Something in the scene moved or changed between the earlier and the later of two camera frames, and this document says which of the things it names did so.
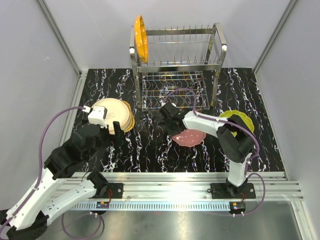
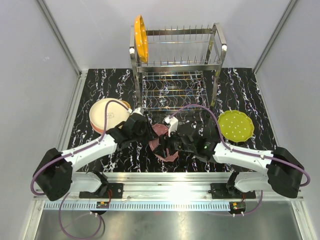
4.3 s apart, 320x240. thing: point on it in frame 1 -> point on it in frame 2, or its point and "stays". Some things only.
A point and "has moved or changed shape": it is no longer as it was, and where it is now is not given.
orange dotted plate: [141, 38] stays
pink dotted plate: [189, 137] has moved or changed shape
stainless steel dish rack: [181, 67] stays
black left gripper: [110, 137] -> [149, 135]
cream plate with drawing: [117, 111] stays
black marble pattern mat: [148, 146] stays
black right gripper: [171, 133] -> [165, 142]
